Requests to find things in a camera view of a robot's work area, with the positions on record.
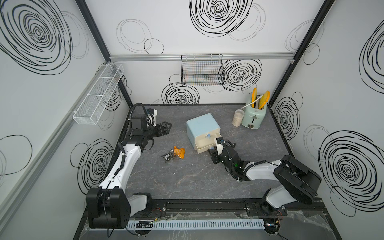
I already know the clear jar with oats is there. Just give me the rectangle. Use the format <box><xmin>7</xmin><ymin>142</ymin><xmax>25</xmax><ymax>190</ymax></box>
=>
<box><xmin>232</xmin><ymin>109</ymin><xmax>245</xmax><ymax>127</ymax></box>

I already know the mint green toaster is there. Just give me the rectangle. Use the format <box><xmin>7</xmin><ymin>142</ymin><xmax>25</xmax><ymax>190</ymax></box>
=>
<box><xmin>242</xmin><ymin>105</ymin><xmax>267</xmax><ymax>130</ymax></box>

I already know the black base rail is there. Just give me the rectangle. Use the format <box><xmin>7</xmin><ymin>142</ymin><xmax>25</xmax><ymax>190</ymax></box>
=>
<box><xmin>115</xmin><ymin>194</ymin><xmax>325</xmax><ymax>218</ymax></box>

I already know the white slotted cable duct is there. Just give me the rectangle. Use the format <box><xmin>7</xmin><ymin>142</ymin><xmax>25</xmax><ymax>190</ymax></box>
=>
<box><xmin>127</xmin><ymin>219</ymin><xmax>266</xmax><ymax>231</ymax></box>

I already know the black wire wall basket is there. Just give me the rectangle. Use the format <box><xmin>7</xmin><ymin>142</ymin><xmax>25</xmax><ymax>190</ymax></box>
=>
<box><xmin>181</xmin><ymin>54</ymin><xmax>223</xmax><ymax>87</ymax></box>

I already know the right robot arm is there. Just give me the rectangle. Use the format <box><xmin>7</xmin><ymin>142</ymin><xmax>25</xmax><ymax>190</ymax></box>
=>
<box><xmin>208</xmin><ymin>137</ymin><xmax>322</xmax><ymax>216</ymax></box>

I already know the white mesh wall shelf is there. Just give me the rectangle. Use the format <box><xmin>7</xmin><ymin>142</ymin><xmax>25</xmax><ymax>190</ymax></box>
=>
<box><xmin>73</xmin><ymin>63</ymin><xmax>124</xmax><ymax>125</ymax></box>

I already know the orange cookie packet left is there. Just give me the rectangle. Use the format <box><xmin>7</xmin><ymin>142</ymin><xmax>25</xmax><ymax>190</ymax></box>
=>
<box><xmin>174</xmin><ymin>146</ymin><xmax>186</xmax><ymax>159</ymax></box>

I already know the light blue drawer box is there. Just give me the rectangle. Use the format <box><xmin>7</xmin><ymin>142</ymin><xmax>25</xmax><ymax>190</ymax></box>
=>
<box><xmin>186</xmin><ymin>113</ymin><xmax>221</xmax><ymax>154</ymax></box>

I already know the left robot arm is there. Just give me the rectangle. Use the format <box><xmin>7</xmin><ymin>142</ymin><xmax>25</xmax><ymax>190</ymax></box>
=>
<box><xmin>86</xmin><ymin>103</ymin><xmax>172</xmax><ymax>231</ymax></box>

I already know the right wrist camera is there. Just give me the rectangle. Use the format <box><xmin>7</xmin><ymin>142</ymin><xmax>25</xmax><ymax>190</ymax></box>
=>
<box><xmin>216</xmin><ymin>137</ymin><xmax>224</xmax><ymax>156</ymax></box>

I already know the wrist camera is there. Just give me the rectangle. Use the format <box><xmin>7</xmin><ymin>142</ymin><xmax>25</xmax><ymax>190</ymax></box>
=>
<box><xmin>216</xmin><ymin>137</ymin><xmax>224</xmax><ymax>156</ymax></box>
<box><xmin>147</xmin><ymin>108</ymin><xmax>158</xmax><ymax>127</ymax></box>

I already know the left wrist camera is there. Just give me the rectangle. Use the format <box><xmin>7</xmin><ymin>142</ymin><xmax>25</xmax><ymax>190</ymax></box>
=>
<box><xmin>147</xmin><ymin>108</ymin><xmax>158</xmax><ymax>127</ymax></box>

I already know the black cookie packet left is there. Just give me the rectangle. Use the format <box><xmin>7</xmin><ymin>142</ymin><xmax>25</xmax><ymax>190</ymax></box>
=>
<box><xmin>162</xmin><ymin>152</ymin><xmax>174</xmax><ymax>163</ymax></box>

